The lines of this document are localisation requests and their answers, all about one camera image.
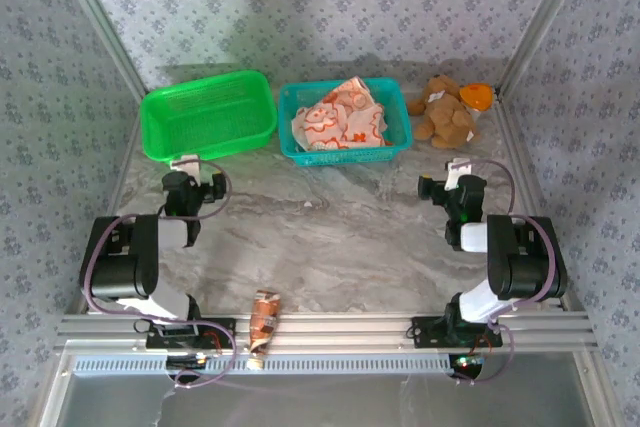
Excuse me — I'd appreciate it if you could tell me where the white towel orange rabbit print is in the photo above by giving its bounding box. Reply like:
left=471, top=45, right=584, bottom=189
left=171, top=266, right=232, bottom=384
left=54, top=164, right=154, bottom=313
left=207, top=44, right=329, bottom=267
left=319, top=75, right=389, bottom=148

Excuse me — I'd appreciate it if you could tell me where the orange lion print towel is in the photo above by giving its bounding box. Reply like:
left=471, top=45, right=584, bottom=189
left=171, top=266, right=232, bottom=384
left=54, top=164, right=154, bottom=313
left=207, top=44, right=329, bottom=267
left=291, top=96, right=354, bottom=152

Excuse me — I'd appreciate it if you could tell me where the green plastic mesh basket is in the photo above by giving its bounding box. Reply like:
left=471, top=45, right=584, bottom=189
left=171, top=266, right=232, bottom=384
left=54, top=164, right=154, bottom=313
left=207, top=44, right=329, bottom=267
left=139, top=69, right=279, bottom=164

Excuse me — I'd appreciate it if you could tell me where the brown teddy bear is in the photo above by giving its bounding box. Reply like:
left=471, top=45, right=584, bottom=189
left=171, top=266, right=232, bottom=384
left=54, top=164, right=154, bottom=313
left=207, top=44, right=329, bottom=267
left=406, top=74, right=484, bottom=150

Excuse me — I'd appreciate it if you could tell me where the teal plastic mesh basket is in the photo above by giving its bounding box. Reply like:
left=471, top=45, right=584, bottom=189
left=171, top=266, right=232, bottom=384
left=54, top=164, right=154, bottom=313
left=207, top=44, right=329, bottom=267
left=277, top=76, right=414, bottom=167

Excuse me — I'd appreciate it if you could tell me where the brown snack wrapper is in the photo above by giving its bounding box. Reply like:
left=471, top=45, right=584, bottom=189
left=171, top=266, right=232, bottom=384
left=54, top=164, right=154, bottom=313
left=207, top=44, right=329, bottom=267
left=247, top=289, right=282, bottom=372

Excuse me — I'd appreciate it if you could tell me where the grey metal panel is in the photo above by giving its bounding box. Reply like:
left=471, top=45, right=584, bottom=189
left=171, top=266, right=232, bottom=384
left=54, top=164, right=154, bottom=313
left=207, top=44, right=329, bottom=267
left=39, top=371, right=601, bottom=427

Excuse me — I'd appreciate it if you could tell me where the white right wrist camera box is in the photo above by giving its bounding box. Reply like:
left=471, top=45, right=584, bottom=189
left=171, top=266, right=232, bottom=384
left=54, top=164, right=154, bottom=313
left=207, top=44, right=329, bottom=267
left=444, top=157, right=474, bottom=192

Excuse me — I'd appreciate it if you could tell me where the aluminium table side rail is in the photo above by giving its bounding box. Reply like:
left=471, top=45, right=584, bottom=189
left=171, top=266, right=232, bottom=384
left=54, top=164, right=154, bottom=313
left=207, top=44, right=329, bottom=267
left=494, top=91, right=587, bottom=316
left=64, top=91, right=147, bottom=316

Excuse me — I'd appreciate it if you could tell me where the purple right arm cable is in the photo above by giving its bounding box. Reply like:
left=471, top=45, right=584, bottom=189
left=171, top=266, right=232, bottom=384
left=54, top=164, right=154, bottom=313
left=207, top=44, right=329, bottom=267
left=452, top=156, right=559, bottom=388

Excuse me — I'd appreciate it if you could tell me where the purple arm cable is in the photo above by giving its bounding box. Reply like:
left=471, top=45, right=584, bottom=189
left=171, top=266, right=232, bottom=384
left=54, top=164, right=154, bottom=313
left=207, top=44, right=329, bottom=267
left=81, top=158, right=239, bottom=391
left=452, top=156, right=559, bottom=388

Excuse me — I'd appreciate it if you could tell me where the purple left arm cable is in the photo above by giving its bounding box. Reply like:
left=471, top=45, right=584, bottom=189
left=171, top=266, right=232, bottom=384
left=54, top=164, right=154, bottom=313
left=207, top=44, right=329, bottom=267
left=81, top=158, right=239, bottom=391

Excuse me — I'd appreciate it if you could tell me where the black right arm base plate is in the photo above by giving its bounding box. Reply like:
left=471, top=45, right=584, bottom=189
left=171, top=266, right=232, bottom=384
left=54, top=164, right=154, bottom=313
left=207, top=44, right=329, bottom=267
left=411, top=315, right=504, bottom=351

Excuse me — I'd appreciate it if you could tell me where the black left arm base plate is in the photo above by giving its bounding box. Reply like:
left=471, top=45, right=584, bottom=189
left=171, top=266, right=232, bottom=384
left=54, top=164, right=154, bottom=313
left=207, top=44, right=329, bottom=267
left=145, top=315, right=237, bottom=351

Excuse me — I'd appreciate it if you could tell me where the aluminium frame rail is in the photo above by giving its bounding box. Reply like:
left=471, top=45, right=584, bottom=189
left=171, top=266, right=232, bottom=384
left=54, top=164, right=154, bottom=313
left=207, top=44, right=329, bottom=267
left=54, top=311, right=599, bottom=354

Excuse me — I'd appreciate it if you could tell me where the aluminium frame post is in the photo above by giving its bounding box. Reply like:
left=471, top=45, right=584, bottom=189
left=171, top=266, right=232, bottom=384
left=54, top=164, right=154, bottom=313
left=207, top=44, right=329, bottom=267
left=498, top=0, right=597, bottom=94
left=49, top=0, right=150, bottom=94

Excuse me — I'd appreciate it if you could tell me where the grey slotted cable duct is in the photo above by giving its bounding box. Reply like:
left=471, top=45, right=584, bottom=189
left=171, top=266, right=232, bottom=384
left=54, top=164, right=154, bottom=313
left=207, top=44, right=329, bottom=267
left=72, top=354, right=457, bottom=377

